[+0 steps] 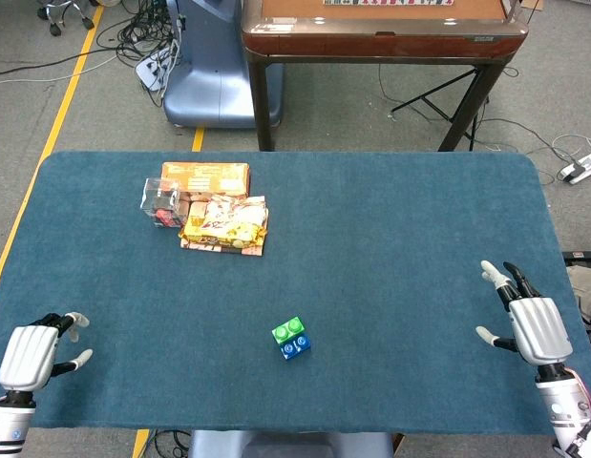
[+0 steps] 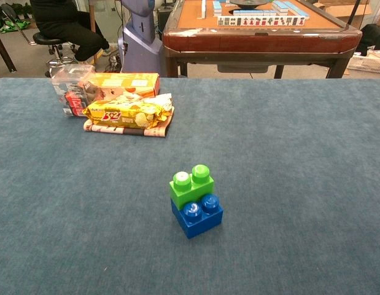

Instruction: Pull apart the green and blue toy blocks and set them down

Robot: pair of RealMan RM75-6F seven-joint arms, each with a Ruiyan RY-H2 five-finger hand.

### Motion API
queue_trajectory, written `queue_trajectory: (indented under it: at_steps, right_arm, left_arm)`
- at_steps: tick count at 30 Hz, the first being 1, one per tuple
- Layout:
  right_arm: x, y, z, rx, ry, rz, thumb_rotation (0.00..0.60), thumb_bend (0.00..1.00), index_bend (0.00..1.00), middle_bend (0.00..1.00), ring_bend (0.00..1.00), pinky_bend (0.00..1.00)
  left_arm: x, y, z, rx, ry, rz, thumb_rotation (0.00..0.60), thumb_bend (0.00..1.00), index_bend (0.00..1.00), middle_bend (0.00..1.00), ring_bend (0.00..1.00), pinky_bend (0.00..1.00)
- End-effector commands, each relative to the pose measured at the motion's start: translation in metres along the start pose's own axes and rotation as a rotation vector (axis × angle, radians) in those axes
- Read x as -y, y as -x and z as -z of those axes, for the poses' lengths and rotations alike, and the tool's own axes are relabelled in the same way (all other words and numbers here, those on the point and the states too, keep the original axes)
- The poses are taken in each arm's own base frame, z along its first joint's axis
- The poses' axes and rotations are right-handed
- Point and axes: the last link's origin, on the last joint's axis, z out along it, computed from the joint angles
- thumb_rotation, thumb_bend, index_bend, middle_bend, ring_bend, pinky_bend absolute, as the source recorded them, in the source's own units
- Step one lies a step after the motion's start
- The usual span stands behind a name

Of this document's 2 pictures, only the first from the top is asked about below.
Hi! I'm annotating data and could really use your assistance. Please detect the tangle of black cables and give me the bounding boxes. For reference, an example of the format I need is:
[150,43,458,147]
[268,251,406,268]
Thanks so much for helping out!
[96,0,181,109]

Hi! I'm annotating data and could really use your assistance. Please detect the brown mahjong table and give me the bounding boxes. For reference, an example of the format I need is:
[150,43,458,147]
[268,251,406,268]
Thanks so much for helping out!
[241,0,530,153]

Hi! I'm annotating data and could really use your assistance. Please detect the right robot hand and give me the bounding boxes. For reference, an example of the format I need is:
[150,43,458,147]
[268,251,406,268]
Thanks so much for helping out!
[475,260,574,368]

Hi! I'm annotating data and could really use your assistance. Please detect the flat pink snack packet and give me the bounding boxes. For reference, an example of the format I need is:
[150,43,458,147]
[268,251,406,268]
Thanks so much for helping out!
[179,199,266,258]

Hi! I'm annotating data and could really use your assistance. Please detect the blue toy block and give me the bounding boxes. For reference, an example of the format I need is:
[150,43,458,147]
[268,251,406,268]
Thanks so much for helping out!
[279,333,312,362]

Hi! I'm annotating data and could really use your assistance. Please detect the yellow biscuit packet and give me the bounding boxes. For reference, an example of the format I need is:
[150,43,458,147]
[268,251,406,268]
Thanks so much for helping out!
[179,195,270,249]

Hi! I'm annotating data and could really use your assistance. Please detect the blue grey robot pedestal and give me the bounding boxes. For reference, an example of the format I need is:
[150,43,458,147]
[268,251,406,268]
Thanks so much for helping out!
[162,0,285,130]

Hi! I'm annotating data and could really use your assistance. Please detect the orange snack box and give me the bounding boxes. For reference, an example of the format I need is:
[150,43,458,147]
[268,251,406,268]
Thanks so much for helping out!
[160,161,252,198]

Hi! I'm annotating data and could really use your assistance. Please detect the clear plastic box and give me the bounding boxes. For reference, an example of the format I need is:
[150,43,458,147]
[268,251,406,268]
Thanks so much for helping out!
[139,177,189,229]

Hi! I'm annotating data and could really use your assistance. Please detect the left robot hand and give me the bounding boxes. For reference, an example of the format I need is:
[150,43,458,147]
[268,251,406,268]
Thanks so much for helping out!
[0,311,94,393]

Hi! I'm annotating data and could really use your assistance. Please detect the blue felt table cover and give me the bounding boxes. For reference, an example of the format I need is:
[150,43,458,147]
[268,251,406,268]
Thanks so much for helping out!
[0,151,580,436]

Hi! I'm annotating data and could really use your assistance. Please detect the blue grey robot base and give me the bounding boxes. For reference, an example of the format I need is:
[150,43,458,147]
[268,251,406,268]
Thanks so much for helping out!
[187,430,395,458]

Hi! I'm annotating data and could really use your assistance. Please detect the white power strip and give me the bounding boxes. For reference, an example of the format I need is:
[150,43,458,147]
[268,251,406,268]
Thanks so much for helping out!
[556,152,591,185]
[135,47,175,92]

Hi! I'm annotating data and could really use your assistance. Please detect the office chair wheel base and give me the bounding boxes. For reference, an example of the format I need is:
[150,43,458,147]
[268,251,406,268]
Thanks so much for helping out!
[36,0,95,37]

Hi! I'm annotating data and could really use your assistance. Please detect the green toy block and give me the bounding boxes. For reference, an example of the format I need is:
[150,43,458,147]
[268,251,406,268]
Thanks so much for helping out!
[271,315,307,345]

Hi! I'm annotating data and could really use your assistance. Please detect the brown cloth bag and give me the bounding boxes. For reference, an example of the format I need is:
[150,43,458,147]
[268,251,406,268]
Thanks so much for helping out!
[566,265,591,330]

